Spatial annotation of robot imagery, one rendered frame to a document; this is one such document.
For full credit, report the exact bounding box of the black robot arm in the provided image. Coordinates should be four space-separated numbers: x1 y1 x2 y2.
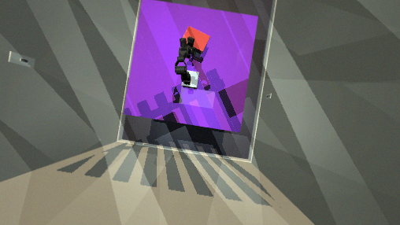
175 38 196 85

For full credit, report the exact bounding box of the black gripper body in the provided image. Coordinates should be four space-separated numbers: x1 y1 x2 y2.
187 36 194 59

